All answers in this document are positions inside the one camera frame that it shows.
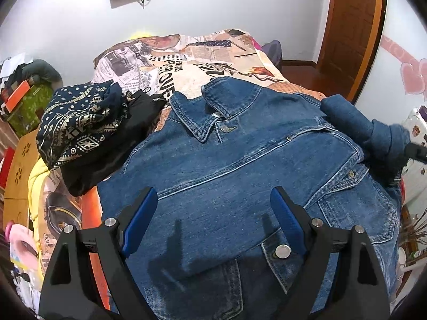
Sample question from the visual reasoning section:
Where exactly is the brown wooden door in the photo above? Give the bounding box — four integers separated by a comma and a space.
315, 0, 389, 104

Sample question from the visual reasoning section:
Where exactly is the yellow curved hoop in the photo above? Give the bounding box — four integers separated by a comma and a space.
128, 31, 157, 41

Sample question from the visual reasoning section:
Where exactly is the red box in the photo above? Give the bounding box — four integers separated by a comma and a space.
0, 147, 15, 188

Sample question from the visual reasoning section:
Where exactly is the newspaper print blanket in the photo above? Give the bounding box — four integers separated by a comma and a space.
33, 29, 327, 314

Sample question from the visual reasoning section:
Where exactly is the pink heart wall sticker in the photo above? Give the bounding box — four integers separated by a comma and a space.
380, 33, 427, 101

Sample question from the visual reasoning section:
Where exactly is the white stickered case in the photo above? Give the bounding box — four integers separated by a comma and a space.
398, 107, 427, 208

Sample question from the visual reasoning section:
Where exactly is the purple pillow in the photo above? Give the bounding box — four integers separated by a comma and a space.
262, 40, 283, 68

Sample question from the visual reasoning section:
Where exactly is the blue denim jacket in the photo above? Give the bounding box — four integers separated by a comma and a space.
97, 76, 412, 320

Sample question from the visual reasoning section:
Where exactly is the pink plastic item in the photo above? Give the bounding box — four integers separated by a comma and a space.
5, 222, 39, 268

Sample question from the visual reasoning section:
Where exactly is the dried twig bundle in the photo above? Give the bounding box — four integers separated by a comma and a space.
398, 207, 427, 251

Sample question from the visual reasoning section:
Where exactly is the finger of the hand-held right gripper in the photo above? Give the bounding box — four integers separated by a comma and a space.
405, 143, 427, 165

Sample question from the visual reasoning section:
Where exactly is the white crumpled clutter pile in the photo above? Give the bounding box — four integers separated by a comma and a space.
0, 53, 28, 81

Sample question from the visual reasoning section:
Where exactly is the black folded cloth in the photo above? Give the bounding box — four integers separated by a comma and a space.
60, 90, 167, 197

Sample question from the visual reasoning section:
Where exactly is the orange box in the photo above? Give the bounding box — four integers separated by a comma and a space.
5, 81, 31, 114

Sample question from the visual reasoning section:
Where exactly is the yellow cloth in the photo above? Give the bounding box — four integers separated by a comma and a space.
27, 158, 51, 281

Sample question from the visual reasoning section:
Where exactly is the navy patterned folded cloth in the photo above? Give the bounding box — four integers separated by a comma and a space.
37, 80, 134, 170

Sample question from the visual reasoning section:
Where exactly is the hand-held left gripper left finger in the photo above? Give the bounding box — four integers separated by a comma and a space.
39, 187, 158, 320

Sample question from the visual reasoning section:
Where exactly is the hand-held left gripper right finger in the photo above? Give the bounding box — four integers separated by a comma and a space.
270, 186, 391, 320

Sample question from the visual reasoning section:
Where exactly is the grey cloth bundle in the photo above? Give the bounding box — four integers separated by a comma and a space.
22, 59, 64, 85

